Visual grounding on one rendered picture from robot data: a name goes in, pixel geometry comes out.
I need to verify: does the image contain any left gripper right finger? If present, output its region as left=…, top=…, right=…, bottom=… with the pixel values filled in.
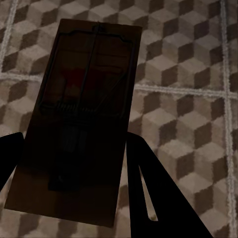
left=126, top=132, right=213, bottom=238

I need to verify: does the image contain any mousetrap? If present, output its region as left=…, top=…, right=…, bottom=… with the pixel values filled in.
left=4, top=18, right=142, bottom=228

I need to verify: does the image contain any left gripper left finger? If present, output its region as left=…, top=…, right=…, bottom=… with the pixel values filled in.
left=0, top=132, right=24, bottom=191

